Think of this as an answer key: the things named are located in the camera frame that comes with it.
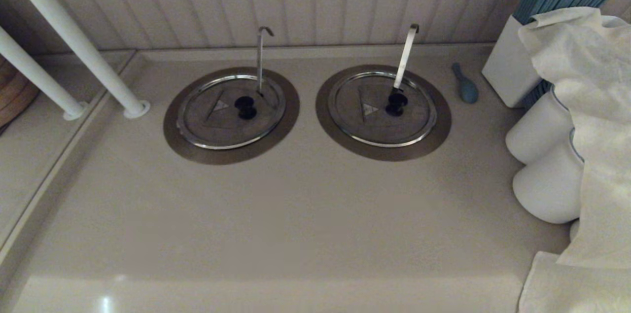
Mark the hinged steel lid black knob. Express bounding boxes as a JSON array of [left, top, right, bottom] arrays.
[[176, 74, 287, 150], [327, 71, 438, 148]]

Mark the small blue spoon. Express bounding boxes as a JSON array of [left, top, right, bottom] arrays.
[[451, 62, 480, 104]]

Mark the white box holder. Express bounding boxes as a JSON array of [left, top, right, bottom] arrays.
[[481, 14, 557, 109]]

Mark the white cylindrical container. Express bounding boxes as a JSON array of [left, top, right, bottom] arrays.
[[505, 89, 577, 165], [512, 128, 586, 225]]

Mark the white round pole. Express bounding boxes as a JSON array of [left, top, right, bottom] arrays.
[[0, 26, 90, 122], [0, 0, 151, 120]]

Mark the white woven cloth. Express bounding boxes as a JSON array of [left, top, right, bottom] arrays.
[[517, 6, 631, 313]]

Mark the brown wooden board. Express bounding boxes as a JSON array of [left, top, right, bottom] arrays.
[[0, 56, 41, 130]]

